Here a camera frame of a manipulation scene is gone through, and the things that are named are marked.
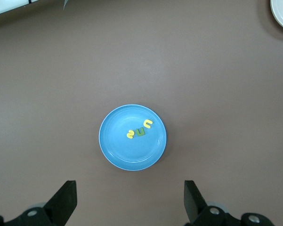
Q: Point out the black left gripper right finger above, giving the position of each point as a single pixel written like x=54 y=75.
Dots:
x=197 y=209

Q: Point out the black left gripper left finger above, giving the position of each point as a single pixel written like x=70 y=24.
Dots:
x=59 y=207

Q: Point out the green foam letter n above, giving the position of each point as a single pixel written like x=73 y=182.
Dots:
x=138 y=132

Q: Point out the yellow foam letter u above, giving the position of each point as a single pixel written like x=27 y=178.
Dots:
x=151 y=123

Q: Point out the yellow foam letter s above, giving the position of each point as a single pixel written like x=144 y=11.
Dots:
x=131 y=133

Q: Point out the blue plate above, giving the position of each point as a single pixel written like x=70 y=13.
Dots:
x=131 y=153

